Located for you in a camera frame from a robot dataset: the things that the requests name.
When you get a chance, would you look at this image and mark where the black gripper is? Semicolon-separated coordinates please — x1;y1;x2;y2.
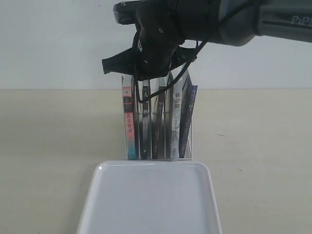
101;24;196;80

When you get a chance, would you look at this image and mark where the white grey spine book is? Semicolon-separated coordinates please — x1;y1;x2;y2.
170;78;183;161

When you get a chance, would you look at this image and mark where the dark blue cover book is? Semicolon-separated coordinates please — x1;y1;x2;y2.
179;70;198;158

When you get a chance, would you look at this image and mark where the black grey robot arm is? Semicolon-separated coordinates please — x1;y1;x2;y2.
102;0;312;80

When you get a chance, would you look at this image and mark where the pink and teal spine book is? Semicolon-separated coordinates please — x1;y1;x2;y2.
121;75;137;160

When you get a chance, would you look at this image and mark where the black spine white text book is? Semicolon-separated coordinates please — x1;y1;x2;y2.
141;80;149;160

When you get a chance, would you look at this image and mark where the clear acrylic book rack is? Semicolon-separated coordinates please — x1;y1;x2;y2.
131;73;192;160

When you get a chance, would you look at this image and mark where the dark brown spine book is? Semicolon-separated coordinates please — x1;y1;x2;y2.
152;91;165;159

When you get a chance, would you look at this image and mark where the white plastic tray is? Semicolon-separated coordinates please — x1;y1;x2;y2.
77;160;222;234

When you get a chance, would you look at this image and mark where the black cable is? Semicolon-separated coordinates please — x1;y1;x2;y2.
133;0;264;105

